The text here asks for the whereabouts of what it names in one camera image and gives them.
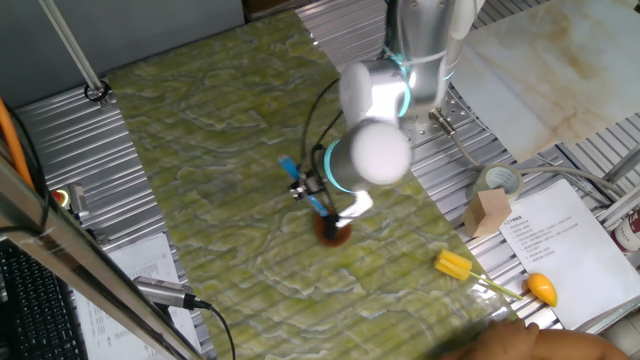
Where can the aluminium profile bar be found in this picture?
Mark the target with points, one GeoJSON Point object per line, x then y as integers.
{"type": "Point", "coordinates": [620, 207]}
{"type": "Point", "coordinates": [622, 165]}

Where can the paper sheet with printed table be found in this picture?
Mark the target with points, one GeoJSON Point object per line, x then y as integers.
{"type": "Point", "coordinates": [145, 260]}

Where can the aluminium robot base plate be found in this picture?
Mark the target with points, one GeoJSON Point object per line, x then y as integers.
{"type": "Point", "coordinates": [425, 132]}

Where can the beige marble pattern sheet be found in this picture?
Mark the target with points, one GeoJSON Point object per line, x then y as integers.
{"type": "Point", "coordinates": [550, 75]}

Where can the clear adhesive tape roll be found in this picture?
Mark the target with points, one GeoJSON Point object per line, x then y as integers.
{"type": "Point", "coordinates": [479, 190]}

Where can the metal frame bar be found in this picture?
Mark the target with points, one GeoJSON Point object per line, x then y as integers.
{"type": "Point", "coordinates": [75, 255]}

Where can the emergency stop button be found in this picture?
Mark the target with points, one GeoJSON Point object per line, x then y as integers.
{"type": "Point", "coordinates": [61, 198]}

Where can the aluminium pole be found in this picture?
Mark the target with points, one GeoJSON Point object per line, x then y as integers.
{"type": "Point", "coordinates": [70, 45]}

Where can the yellow toy mango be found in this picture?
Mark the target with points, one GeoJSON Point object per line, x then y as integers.
{"type": "Point", "coordinates": [542, 289]}

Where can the red white can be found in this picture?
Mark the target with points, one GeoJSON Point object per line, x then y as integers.
{"type": "Point", "coordinates": [629, 232]}

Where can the yellow sponge brush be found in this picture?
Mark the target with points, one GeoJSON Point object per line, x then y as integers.
{"type": "Point", "coordinates": [452, 265]}

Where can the black keyboard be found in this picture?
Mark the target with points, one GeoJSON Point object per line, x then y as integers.
{"type": "Point", "coordinates": [35, 310]}

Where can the silver camera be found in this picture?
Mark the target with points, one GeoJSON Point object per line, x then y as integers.
{"type": "Point", "coordinates": [160, 291]}

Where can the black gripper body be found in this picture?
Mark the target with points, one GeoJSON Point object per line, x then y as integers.
{"type": "Point", "coordinates": [312, 184]}

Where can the green marble pattern mat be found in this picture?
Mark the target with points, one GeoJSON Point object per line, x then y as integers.
{"type": "Point", "coordinates": [225, 250]}

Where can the orange tube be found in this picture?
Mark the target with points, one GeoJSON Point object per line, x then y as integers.
{"type": "Point", "coordinates": [15, 145]}

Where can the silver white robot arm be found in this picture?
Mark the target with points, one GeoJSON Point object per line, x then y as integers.
{"type": "Point", "coordinates": [375, 150]}

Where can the paper sheet with printed list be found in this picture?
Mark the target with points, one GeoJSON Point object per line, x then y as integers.
{"type": "Point", "coordinates": [575, 260]}

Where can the bare human hand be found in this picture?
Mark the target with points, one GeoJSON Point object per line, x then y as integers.
{"type": "Point", "coordinates": [500, 345]}

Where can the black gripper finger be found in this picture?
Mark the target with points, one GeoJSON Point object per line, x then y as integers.
{"type": "Point", "coordinates": [306, 189]}
{"type": "Point", "coordinates": [296, 192]}

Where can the small cardboard box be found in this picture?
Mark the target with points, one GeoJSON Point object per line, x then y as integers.
{"type": "Point", "coordinates": [487, 212]}

